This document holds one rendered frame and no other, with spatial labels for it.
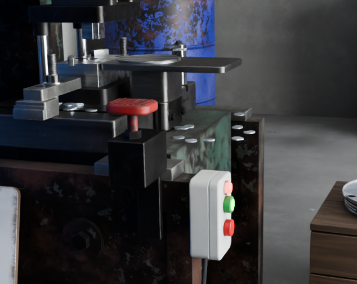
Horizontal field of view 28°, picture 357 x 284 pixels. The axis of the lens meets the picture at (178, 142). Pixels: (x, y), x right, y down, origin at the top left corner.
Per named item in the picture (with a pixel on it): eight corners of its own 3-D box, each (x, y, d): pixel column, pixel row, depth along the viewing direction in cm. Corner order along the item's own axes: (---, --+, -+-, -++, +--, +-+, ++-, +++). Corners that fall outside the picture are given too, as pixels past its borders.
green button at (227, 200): (234, 210, 116) (234, 194, 116) (230, 215, 114) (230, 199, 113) (227, 209, 117) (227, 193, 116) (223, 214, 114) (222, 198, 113)
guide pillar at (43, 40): (53, 85, 140) (48, 13, 137) (47, 87, 138) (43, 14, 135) (43, 84, 141) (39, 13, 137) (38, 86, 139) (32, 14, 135)
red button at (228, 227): (234, 233, 117) (234, 217, 117) (230, 239, 115) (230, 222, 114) (227, 232, 118) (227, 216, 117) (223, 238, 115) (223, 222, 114)
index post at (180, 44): (187, 83, 158) (187, 40, 156) (183, 85, 156) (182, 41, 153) (175, 83, 159) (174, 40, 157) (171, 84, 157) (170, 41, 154)
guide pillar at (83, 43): (90, 73, 155) (86, 8, 152) (85, 75, 153) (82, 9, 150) (81, 73, 156) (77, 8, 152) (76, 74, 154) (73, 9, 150)
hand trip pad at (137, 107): (161, 146, 110) (160, 98, 108) (147, 156, 104) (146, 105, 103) (120, 143, 112) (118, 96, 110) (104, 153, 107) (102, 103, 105)
